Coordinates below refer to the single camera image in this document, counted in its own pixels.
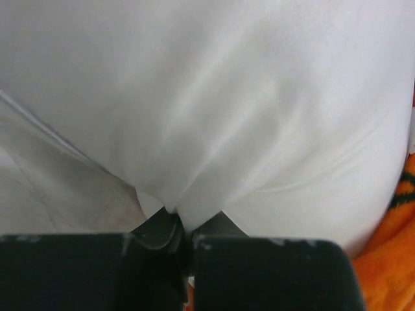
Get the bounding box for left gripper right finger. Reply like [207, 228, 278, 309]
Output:
[193, 213, 366, 310]

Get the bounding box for orange patterned pillowcase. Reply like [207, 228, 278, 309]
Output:
[351, 90, 415, 311]

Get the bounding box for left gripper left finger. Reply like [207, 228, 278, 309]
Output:
[1, 209, 188, 310]

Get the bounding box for white pillow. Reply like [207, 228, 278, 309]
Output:
[1, 1, 414, 257]

